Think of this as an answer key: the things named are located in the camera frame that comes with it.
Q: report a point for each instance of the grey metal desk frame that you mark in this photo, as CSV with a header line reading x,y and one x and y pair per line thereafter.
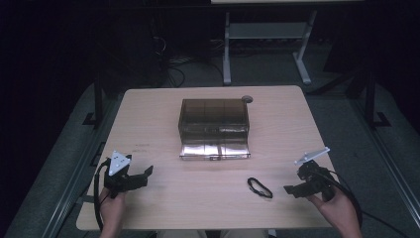
x,y
268,46

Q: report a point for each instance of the person's right hand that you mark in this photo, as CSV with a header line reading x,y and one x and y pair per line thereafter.
x,y
336,211

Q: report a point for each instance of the person's left hand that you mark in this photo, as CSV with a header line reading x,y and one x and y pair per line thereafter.
x,y
113,208

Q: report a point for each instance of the grey round table grommet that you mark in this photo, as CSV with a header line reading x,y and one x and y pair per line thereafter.
x,y
247,98

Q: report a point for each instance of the brown transparent storage box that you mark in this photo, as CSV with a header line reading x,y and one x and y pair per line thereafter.
x,y
214,129

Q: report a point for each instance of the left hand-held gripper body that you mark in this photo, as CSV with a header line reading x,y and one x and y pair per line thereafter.
x,y
116,172

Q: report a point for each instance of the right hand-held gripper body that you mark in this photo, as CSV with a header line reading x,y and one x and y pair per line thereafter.
x,y
313,178

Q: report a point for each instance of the black metal stand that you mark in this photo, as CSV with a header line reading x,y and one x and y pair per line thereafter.
x,y
97,105
372,99

